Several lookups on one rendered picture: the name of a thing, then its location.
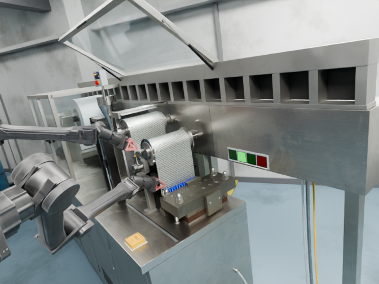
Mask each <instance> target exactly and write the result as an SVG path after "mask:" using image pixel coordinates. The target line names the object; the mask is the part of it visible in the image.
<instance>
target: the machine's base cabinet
mask: <svg viewBox="0 0 379 284"><path fill-rule="evenodd" d="M91 221H92V222H93V223H94V226H93V227H92V229H91V230H90V231H89V232H88V233H87V234H86V235H84V236H83V237H82V238H80V239H78V238H76V237H75V239H76V241H77V242H78V244H79V245H80V246H81V249H82V250H83V251H84V253H85V254H86V256H87V258H88V259H89V261H90V262H91V264H92V265H93V267H94V268H95V270H96V271H97V273H98V275H99V276H100V277H101V279H102V281H103V282H104V284H245V282H244V281H243V279H242V278H241V277H240V275H239V274H238V273H236V272H235V270H236V269H239V272H240V273H241V274H242V276H243V277H244V278H245V280H246V282H247V284H253V274H252V262H251V255H250V243H249V230H248V218H247V211H246V208H245V209H243V210H242V211H240V212H239V213H237V214H236V215H234V216H233V217H231V218H229V219H228V220H226V221H225V222H223V223H222V224H220V225H219V226H217V227H215V228H214V229H212V230H211V231H209V232H208V233H207V234H205V235H203V236H202V237H200V238H199V239H197V240H195V241H194V242H192V243H191V244H189V245H188V246H186V247H185V248H183V249H181V250H180V251H178V252H177V253H176V254H174V255H172V256H171V257H169V258H168V259H166V260H165V261H163V262H162V263H160V264H159V265H157V266H155V267H154V268H152V269H151V270H149V271H148V272H146V273H145V274H141V272H140V271H138V269H137V268H136V267H135V266H134V265H133V264H132V262H131V261H130V260H129V259H128V258H127V257H126V256H125V255H124V254H123V252H122V251H121V250H120V249H119V248H118V247H117V246H116V245H115V244H114V243H113V241H112V240H111V239H110V238H109V237H108V236H107V235H106V234H105V233H104V231H103V230H102V229H101V228H100V227H99V226H98V225H97V223H96V222H94V220H93V219H92V220H91Z"/></svg>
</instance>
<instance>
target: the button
mask: <svg viewBox="0 0 379 284"><path fill-rule="evenodd" d="M125 241H126V244H127V245H128V246H129V247H130V248H131V249H132V250H133V249H134V248H136V247H138V246H140V245H141V244H143V243H145V242H146V241H145V238H144V237H143V236H142V235H141V234H139V233H135V234H133V235H132V236H130V237H128V238H126V239H125Z"/></svg>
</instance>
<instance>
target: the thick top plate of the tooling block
mask: <svg viewBox="0 0 379 284"><path fill-rule="evenodd" d="M216 173H217V175H215V176H211V174H208V175H206V176H204V177H202V178H201V180H200V181H198V182H196V183H194V184H192V185H190V186H187V185H185V186H183V187H181V188H179V189H177V190H174V191H172V192H170V195H171V197H170V198H168V199H165V198H164V196H162V197H160V203H161V208H163V209H164V210H166V211H167V212H169V213H171V214H172V215H174V216H176V217H177V218H178V219H180V218H182V217H184V216H186V215H187V214H189V213H190V212H192V211H195V210H196V209H198V208H200V207H201V206H203V205H205V199H204V196H205V195H207V194H208V193H210V192H212V191H214V190H216V189H220V190H221V195H223V194H225V193H227V192H228V191H230V190H232V189H233V188H235V187H236V182H235V177H232V176H228V177H229V179H227V180H223V179H222V175H223V174H222V173H220V172H216ZM178 193H179V194H181V196H182V199H183V203H181V204H177V203H176V201H177V200H176V195H177V194H178Z"/></svg>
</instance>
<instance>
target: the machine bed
mask: <svg viewBox="0 0 379 284"><path fill-rule="evenodd" d="M72 166H73V169H74V173H75V176H76V182H77V183H79V185H80V189H79V191H78V193H77V194H76V196H75V197H74V199H75V200H76V201H77V202H78V203H79V204H80V206H83V205H86V204H88V203H90V202H91V201H93V200H95V199H97V198H98V197H100V196H102V195H104V194H105V193H107V192H108V191H107V187H106V184H105V180H104V175H103V171H100V172H97V173H95V174H92V175H89V176H86V177H83V178H80V179H78V177H77V174H76V170H75V168H74V164H73V162H72ZM227 199H228V203H226V204H225V205H223V208H222V209H220V210H218V211H217V212H215V213H213V214H212V215H210V216H208V215H206V216H204V217H203V218H201V219H199V220H198V221H196V222H194V223H192V224H191V225H188V224H186V223H184V222H183V221H180V223H179V224H175V223H174V220H175V218H174V216H173V215H172V214H169V215H167V216H163V215H162V214H161V213H160V209H157V210H156V211H155V212H153V213H151V214H147V213H146V212H144V210H145V209H147V208H148V206H147V201H146V196H145V192H144V189H142V190H140V191H138V192H137V194H136V195H135V196H134V197H132V198H131V199H127V200H126V201H125V202H123V203H120V204H118V203H117V202H116V203H115V204H114V205H112V206H111V207H109V208H108V209H106V210H105V211H103V212H102V213H101V214H99V215H98V216H96V217H95V218H93V220H94V222H96V223H97V225H98V226H99V227H100V228H101V229H102V230H103V231H104V233H105V234H106V235H107V236H108V237H109V238H110V239H111V240H112V241H113V243H114V244H115V245H116V246H117V247H118V248H119V249H120V250H121V251H122V252H123V254H124V255H125V256H126V257H127V258H128V259H129V260H130V261H131V262H132V264H133V265H134V266H135V267H136V268H137V269H138V271H140V272H141V274H145V273H146V272H148V271H149V270H151V269H152V268H154V267H155V266H157V265H159V264H160V263H162V262H163V261H165V260H166V259H168V258H169V257H171V256H172V255H174V254H176V253H177V252H178V251H180V250H181V249H183V248H185V247H186V246H188V245H189V244H191V243H192V242H194V241H195V240H197V239H199V238H200V237H202V236H203V235H205V234H207V233H208V232H209V231H211V230H212V229H214V228H215V227H217V226H219V225H220V224H222V223H223V222H225V221H226V220H228V219H229V218H231V217H233V216H234V215H236V214H237V213H239V212H240V211H242V210H243V209H245V208H246V201H243V200H241V199H239V198H236V197H234V196H231V195H229V194H228V196H227ZM127 203H129V204H131V205H132V206H134V207H135V208H136V209H138V210H139V211H140V212H142V213H143V214H145V215H146V216H147V217H149V218H150V219H151V220H153V221H154V222H155V223H157V224H158V225H159V226H161V227H163V228H164V229H165V230H167V231H168V232H169V233H171V234H172V235H173V236H175V237H176V238H177V239H179V240H180V241H178V242H177V243H176V242H174V241H173V240H172V239H171V238H169V237H168V236H167V235H165V234H164V233H163V232H161V231H160V230H158V229H157V228H156V227H154V226H153V225H152V224H151V223H149V222H148V221H146V219H144V218H143V217H141V216H140V215H139V214H137V213H136V212H135V211H133V210H132V209H131V208H129V207H128V206H127V205H125V204H127ZM135 233H139V234H141V235H142V236H143V237H144V238H145V240H146V241H147V243H146V244H144V245H142V246H140V247H138V248H137V249H135V250H134V251H131V250H130V249H129V248H128V247H127V246H126V245H125V244H124V243H125V242H126V241H125V239H126V238H128V237H130V236H132V235H133V234H135Z"/></svg>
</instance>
